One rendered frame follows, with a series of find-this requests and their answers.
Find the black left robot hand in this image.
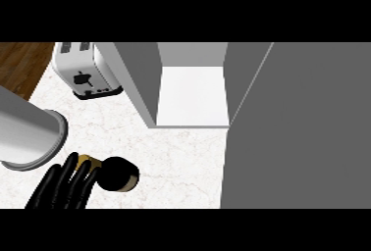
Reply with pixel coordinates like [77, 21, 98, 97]
[26, 151, 104, 210]

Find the pale grey cylindrical appliance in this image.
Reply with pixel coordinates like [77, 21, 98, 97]
[0, 84, 70, 173]

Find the white open cabinet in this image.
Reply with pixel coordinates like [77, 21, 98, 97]
[95, 41, 276, 129]

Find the white silver toaster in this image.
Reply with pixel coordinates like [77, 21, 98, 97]
[51, 41, 125, 101]

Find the grey cabinet door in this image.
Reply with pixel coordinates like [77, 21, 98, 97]
[219, 41, 371, 210]

